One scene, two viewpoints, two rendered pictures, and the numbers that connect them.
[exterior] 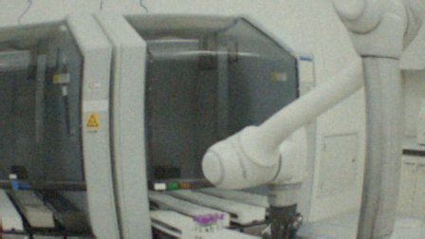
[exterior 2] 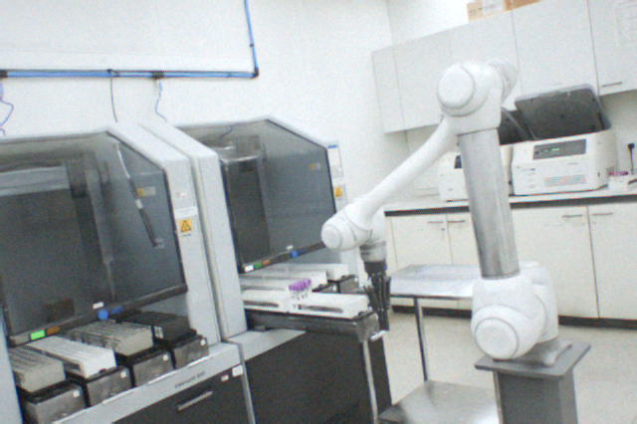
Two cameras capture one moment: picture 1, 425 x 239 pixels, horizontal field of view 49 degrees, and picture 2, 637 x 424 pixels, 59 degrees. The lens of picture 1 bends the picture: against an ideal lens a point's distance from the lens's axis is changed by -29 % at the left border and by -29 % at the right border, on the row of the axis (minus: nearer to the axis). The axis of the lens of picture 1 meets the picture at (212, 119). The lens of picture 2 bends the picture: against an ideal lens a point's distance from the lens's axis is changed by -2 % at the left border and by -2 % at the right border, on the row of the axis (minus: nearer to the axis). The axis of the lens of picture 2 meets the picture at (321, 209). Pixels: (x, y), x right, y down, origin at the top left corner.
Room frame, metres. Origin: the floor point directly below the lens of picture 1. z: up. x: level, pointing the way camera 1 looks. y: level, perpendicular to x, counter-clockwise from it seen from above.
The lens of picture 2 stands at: (-0.26, 0.46, 1.35)
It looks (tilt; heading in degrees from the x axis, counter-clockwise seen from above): 5 degrees down; 344
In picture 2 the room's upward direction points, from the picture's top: 9 degrees counter-clockwise
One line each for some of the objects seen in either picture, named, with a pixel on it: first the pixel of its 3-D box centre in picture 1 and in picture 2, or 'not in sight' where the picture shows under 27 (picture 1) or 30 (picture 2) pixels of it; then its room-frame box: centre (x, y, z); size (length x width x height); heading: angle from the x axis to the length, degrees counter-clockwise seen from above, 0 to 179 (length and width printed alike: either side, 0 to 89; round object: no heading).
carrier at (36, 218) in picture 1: (40, 219); (135, 342); (1.69, 0.61, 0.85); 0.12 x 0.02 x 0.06; 122
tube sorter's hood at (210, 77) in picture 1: (193, 88); (246, 187); (2.30, 0.07, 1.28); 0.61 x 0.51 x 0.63; 122
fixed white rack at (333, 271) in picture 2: (264, 207); (318, 272); (2.31, -0.20, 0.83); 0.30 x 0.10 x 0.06; 32
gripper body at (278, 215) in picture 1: (282, 219); (376, 273); (1.47, -0.18, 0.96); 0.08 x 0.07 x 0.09; 122
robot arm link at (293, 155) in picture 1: (284, 151); (366, 219); (1.46, -0.17, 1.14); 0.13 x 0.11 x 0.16; 130
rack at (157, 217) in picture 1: (177, 226); (267, 302); (1.95, 0.12, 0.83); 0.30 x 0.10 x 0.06; 32
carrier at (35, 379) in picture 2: not in sight; (44, 376); (1.53, 0.87, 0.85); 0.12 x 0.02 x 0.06; 122
